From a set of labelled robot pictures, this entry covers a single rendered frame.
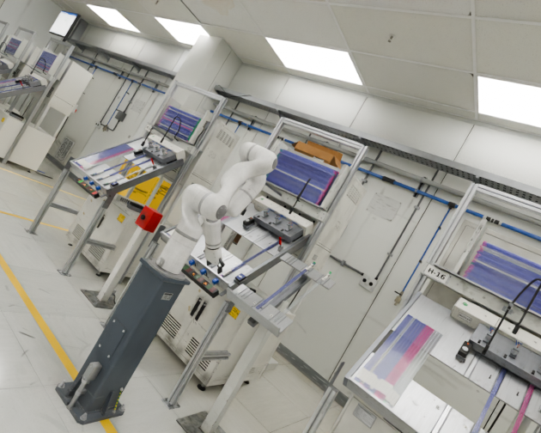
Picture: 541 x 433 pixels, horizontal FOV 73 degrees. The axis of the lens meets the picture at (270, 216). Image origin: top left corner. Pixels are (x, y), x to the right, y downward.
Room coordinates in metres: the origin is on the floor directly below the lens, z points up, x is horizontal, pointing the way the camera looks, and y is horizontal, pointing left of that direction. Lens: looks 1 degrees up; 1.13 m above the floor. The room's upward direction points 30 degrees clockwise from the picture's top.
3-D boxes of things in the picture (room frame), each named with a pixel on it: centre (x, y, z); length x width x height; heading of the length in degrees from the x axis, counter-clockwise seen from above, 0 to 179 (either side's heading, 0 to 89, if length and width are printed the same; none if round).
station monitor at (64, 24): (5.26, 3.90, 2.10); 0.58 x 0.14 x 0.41; 56
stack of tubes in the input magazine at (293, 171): (2.61, -0.05, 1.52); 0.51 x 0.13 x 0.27; 56
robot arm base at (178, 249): (1.72, 0.30, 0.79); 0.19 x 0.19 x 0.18
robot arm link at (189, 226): (1.73, 0.32, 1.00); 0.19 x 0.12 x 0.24; 63
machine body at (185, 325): (2.74, -0.07, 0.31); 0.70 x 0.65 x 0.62; 56
